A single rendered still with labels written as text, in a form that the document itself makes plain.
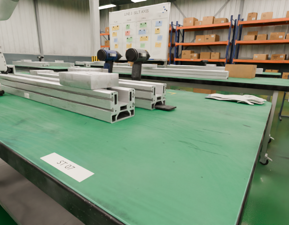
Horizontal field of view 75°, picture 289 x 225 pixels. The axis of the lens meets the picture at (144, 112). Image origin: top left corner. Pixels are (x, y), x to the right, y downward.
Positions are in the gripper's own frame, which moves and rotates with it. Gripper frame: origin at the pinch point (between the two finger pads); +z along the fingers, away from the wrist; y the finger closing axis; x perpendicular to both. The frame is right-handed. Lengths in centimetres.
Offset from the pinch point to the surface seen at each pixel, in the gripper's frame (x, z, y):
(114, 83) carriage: 91, -6, -4
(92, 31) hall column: -598, -137, -560
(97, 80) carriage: 91, -7, 3
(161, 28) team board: -66, -71, -284
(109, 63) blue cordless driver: 55, -11, -35
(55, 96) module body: 69, 0, 4
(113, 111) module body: 98, 1, 4
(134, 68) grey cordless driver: 77, -9, -30
